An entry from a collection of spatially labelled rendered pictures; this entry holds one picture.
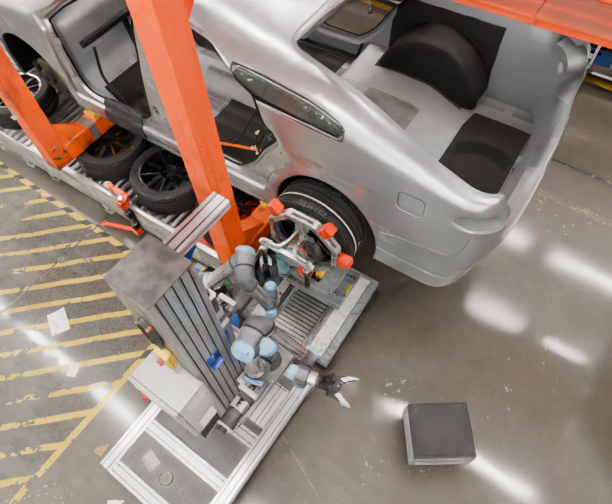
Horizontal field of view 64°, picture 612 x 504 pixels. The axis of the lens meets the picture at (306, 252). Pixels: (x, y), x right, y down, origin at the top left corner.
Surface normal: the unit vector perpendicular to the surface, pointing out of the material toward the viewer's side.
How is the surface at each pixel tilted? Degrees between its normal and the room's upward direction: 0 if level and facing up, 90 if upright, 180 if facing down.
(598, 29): 0
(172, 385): 0
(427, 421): 0
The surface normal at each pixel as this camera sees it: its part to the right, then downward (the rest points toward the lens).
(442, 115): 0.27, -0.33
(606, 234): -0.04, -0.53
